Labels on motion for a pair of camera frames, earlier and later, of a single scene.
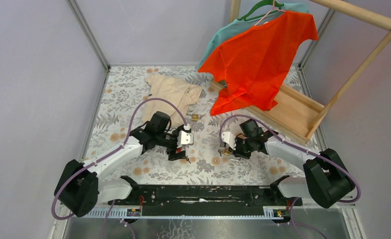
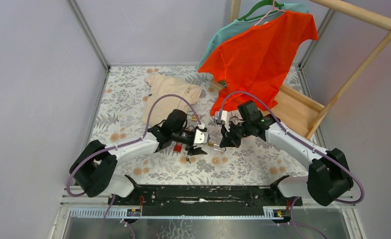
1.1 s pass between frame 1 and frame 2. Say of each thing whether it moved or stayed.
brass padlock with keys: moved
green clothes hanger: stayed
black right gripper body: moved
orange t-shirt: stayed
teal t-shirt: stayed
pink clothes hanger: stayed
